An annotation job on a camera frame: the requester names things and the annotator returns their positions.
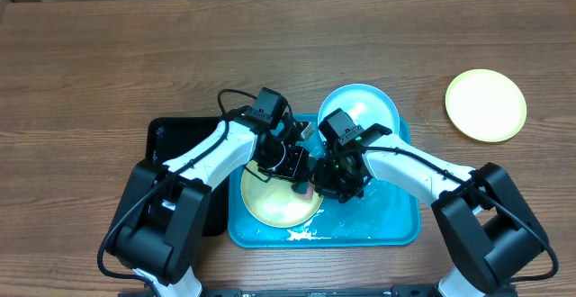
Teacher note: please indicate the teal plastic tray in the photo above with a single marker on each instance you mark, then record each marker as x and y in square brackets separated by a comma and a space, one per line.
[384, 216]

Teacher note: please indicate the light blue plate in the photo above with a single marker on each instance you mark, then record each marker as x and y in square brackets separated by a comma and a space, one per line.
[366, 105]

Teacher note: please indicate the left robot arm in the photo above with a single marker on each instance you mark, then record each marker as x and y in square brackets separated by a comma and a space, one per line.
[158, 225]

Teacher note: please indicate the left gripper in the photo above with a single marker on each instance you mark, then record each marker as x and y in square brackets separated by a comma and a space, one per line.
[294, 171]

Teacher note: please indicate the yellow-green plate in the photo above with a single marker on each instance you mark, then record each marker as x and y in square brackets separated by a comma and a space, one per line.
[275, 203]
[485, 105]

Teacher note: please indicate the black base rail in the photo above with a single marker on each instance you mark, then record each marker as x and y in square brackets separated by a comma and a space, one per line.
[398, 290]

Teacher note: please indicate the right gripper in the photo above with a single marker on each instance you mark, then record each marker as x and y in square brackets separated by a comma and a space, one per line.
[329, 188]

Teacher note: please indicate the black plastic tray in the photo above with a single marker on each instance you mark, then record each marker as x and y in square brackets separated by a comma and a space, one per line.
[171, 137]

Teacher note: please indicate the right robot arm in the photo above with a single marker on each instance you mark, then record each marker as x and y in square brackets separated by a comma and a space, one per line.
[488, 228]

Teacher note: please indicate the dark sponge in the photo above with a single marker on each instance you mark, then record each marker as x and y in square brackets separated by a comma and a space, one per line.
[304, 191]

